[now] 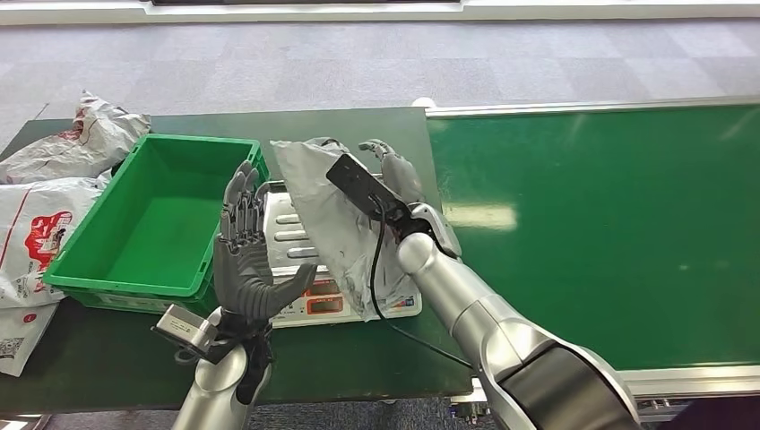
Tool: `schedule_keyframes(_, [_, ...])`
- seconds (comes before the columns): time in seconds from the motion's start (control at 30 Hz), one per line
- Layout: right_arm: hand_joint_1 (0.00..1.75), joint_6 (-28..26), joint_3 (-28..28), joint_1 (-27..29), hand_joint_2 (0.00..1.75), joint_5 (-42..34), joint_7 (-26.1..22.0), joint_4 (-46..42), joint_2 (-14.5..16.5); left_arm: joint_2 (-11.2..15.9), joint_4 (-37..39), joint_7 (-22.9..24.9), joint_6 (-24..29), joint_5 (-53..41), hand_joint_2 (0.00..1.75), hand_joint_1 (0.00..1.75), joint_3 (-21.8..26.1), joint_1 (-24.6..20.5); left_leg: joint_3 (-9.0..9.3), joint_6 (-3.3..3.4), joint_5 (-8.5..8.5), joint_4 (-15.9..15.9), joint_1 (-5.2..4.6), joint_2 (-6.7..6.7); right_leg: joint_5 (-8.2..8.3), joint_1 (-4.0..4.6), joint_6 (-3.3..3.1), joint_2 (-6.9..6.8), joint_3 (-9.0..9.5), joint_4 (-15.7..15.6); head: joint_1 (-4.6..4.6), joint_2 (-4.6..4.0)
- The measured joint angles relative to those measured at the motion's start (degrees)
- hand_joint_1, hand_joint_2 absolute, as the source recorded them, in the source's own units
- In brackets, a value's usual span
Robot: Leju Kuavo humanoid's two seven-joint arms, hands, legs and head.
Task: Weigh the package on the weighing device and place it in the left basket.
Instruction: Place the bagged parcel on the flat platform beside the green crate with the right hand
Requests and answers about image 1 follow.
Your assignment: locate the crumpled grey mailer package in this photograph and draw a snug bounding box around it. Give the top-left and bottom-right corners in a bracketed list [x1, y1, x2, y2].
[0, 90, 151, 185]

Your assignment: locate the white mailer with QR code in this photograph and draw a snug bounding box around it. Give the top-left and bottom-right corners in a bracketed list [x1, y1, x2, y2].
[0, 302, 61, 378]

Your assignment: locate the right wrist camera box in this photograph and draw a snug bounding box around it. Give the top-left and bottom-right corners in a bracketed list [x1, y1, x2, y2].
[325, 152, 414, 229]

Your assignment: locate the green conveyor belt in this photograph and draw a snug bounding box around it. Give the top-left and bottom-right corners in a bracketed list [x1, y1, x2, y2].
[424, 94, 760, 428]

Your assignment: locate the green plastic basket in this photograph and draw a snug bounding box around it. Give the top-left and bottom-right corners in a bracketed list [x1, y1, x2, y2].
[42, 133, 272, 315]

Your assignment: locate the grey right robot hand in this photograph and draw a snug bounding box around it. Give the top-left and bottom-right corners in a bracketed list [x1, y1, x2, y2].
[358, 139, 426, 206]

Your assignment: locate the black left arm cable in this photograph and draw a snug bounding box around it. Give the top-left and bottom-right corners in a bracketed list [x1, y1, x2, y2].
[237, 329, 275, 406]

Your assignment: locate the white mailer with red print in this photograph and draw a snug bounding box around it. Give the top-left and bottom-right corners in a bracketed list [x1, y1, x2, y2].
[0, 175, 111, 311]

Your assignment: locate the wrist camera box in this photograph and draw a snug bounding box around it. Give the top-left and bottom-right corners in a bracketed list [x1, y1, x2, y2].
[325, 152, 414, 229]
[151, 304, 229, 365]

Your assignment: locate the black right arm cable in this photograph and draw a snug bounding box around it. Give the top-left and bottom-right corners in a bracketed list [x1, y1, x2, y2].
[368, 202, 476, 370]

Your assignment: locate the white scale with steel tray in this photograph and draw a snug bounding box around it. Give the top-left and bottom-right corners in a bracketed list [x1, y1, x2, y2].
[261, 180, 424, 330]

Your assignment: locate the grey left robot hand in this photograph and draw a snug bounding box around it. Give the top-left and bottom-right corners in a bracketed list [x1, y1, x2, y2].
[212, 159, 319, 324]

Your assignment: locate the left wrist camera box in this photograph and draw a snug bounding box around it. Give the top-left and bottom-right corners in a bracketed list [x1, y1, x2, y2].
[151, 304, 229, 365]

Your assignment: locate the grey plastic mailer package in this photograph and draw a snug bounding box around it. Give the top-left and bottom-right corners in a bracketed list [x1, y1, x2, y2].
[270, 137, 419, 323]

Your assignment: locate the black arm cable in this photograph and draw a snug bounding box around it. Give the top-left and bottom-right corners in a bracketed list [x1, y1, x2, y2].
[368, 202, 476, 370]
[237, 329, 275, 406]

